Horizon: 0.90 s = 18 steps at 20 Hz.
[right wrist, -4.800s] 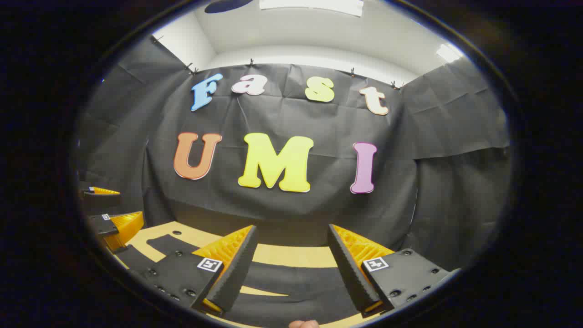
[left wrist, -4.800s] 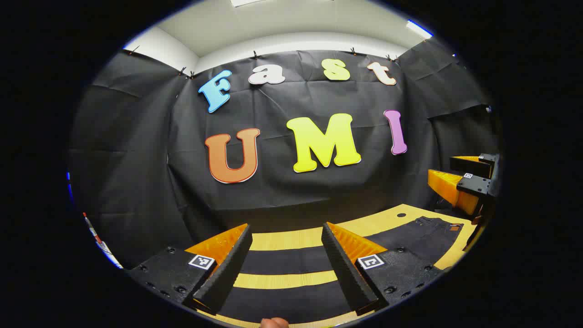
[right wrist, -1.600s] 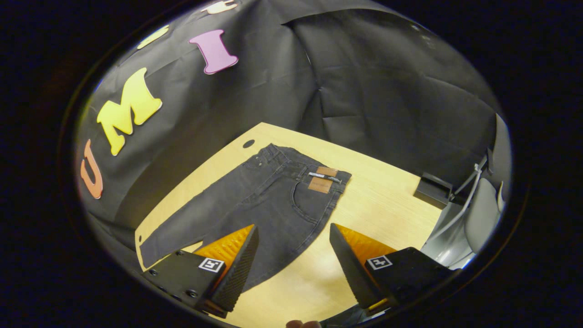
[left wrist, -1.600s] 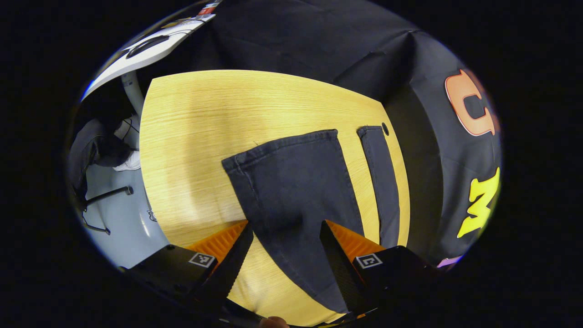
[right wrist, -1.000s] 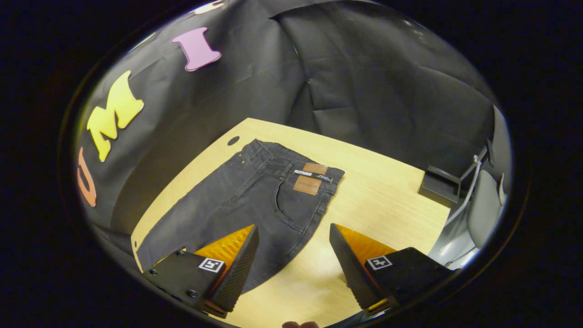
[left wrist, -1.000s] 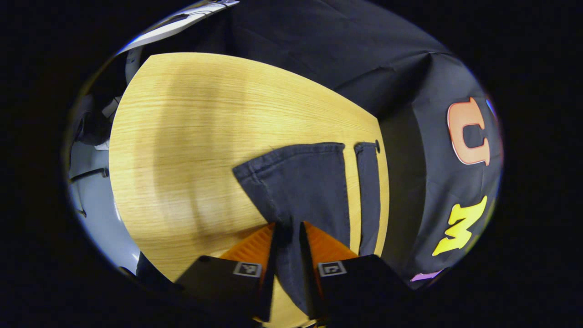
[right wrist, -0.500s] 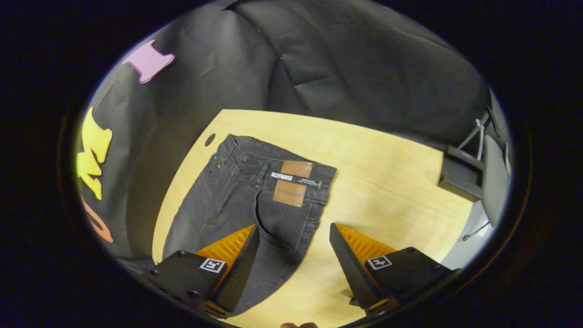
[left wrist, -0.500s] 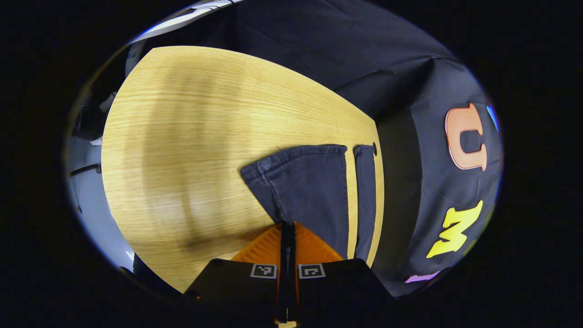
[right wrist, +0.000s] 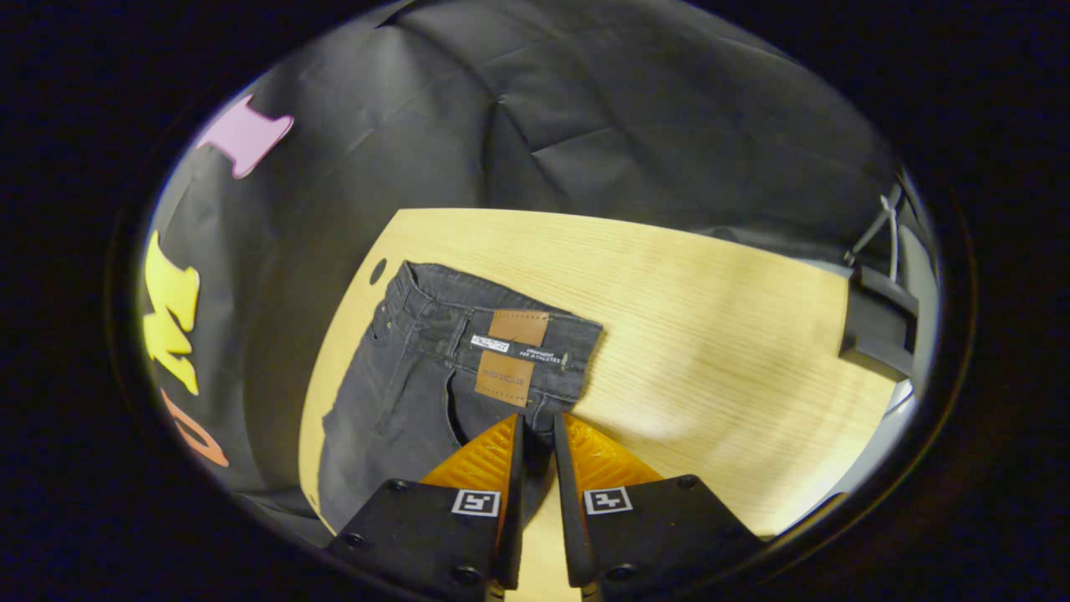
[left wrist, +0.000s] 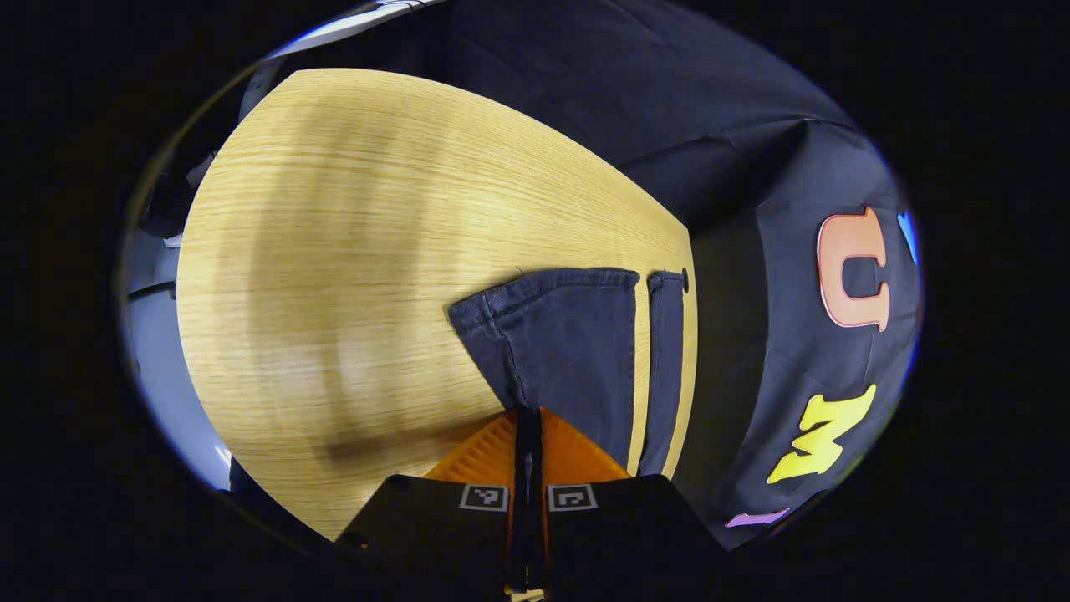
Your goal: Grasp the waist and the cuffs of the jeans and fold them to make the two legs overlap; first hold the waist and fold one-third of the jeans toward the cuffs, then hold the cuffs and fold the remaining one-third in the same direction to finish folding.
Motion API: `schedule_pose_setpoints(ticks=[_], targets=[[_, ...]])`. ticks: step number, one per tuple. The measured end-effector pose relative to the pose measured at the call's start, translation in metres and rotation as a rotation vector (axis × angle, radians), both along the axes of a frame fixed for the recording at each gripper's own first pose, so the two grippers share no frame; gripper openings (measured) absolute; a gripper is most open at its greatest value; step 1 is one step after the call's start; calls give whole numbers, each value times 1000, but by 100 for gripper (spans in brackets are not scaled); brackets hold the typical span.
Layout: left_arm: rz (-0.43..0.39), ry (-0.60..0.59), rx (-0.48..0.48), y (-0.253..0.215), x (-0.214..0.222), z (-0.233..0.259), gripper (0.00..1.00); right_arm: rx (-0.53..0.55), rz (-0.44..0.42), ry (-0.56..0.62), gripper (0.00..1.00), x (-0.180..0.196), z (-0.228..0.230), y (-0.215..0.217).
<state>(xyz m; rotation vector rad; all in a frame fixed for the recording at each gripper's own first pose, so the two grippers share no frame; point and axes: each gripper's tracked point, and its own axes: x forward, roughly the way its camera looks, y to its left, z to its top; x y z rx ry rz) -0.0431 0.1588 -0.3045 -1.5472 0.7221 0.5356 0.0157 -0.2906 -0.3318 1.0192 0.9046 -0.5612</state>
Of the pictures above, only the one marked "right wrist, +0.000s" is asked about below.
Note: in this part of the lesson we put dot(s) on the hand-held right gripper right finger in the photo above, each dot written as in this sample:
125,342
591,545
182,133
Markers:
570,527

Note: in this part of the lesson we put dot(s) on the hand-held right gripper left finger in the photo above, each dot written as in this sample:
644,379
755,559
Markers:
512,527

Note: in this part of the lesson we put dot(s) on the black backdrop cloth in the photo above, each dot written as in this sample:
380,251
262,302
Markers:
585,109

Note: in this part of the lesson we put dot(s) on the black jeans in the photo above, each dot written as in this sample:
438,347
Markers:
418,376

